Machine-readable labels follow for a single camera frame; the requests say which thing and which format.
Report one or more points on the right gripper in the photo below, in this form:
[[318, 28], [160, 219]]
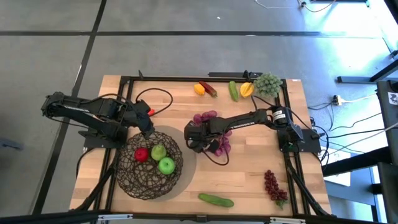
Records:
[[200, 130]]

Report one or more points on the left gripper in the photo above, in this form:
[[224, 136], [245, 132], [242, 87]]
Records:
[[140, 112]]

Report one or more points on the pale green pear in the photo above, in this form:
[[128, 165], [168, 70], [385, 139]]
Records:
[[158, 152]]

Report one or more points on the red apple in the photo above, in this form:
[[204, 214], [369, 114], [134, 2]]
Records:
[[141, 155]]

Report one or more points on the green apple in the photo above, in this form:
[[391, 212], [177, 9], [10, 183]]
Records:
[[167, 165]]

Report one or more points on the orange-yellow fruit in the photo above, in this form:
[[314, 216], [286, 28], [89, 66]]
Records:
[[199, 89]]

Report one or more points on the dark red long pepper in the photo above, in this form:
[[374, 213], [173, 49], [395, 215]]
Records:
[[209, 89]]

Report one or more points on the small green cucumber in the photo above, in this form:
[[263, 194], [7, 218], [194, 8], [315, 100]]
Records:
[[233, 91]]

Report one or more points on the yellow starfruit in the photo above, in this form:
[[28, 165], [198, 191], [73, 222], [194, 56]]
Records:
[[247, 90]]

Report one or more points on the dark red grape bunch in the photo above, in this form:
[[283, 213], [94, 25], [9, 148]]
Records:
[[274, 188]]

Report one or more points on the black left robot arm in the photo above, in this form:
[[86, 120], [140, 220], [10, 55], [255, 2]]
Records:
[[87, 112]]

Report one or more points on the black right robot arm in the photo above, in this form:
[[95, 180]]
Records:
[[242, 119]]

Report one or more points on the dark woven wicker basket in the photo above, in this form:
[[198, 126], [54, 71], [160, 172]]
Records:
[[133, 183]]

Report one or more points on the round grey placemat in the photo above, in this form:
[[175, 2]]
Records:
[[188, 168]]

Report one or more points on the purple grape bunch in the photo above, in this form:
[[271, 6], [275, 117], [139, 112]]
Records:
[[205, 115]]

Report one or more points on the large green cucumber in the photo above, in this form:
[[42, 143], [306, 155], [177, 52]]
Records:
[[216, 200]]

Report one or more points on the white power strip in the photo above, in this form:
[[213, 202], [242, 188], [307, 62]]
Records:
[[336, 100]]

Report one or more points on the black stand leg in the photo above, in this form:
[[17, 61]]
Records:
[[357, 79]]

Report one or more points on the black side furniture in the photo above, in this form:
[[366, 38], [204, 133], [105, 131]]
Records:
[[388, 140]]

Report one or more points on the white printed tag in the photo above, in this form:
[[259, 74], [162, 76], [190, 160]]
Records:
[[393, 99]]

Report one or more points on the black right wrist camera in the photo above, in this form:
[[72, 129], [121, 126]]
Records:
[[213, 146]]

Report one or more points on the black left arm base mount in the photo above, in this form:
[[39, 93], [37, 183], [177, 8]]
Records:
[[93, 143]]

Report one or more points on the black aluminium table frame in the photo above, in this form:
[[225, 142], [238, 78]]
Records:
[[186, 78]]

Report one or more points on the black bar bracket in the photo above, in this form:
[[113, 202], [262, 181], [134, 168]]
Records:
[[233, 74]]

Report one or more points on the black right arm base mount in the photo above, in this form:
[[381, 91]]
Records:
[[308, 141]]

